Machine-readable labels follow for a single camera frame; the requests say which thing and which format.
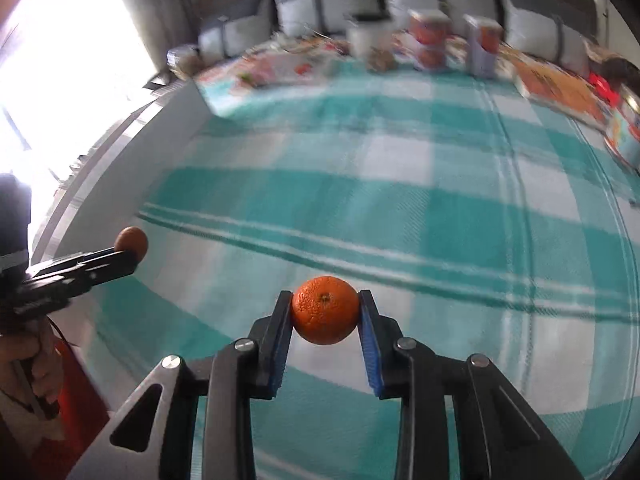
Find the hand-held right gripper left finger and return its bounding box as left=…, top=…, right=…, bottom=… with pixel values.
left=67, top=290, right=295, bottom=480

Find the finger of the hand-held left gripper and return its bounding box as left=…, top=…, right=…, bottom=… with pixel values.
left=20, top=251, right=141, bottom=306
left=25, top=247, right=121, bottom=276

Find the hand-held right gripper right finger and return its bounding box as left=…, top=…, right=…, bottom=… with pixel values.
left=356, top=289, right=586, bottom=480

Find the small red-brown fruit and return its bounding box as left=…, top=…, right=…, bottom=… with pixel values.
left=114, top=227, right=149, bottom=263

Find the orange tangerine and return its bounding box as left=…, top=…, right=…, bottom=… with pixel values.
left=291, top=276, right=361, bottom=346

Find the person's left hand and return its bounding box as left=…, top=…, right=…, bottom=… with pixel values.
left=0, top=317, right=66, bottom=418

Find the white folded board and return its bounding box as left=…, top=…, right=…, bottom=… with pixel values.
left=30, top=80, right=216, bottom=281

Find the person's red garment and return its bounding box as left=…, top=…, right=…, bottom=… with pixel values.
left=0, top=335, right=113, bottom=480

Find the clear plastic bag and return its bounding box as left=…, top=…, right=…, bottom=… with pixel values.
left=167, top=45, right=203, bottom=81

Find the pink snack bag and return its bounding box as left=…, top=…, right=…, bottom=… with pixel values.
left=200, top=52, right=291, bottom=96

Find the grey curtain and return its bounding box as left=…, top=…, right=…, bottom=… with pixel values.
left=102, top=0, right=201, bottom=76

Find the white snack bag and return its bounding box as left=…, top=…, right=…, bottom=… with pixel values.
left=280, top=45, right=346, bottom=86

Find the clear jar with black lid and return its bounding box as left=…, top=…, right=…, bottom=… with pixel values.
left=346, top=12, right=396, bottom=71

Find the orange label can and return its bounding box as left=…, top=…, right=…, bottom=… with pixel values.
left=407, top=9, right=451, bottom=72

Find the orange book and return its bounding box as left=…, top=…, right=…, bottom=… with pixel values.
left=512, top=57, right=608, bottom=126

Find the grey and orange can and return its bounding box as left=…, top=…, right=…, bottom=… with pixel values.
left=462, top=15, right=503, bottom=78

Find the floral blanket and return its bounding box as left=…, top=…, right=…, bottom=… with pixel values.
left=240, top=30, right=640, bottom=126

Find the glass jar with printed label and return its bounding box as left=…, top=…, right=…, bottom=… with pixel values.
left=602, top=85, right=640, bottom=173

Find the red plastic item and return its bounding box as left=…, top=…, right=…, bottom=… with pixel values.
left=587, top=72, right=621, bottom=106

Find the brown handbag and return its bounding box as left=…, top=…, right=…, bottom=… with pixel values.
left=585, top=42, right=640, bottom=91

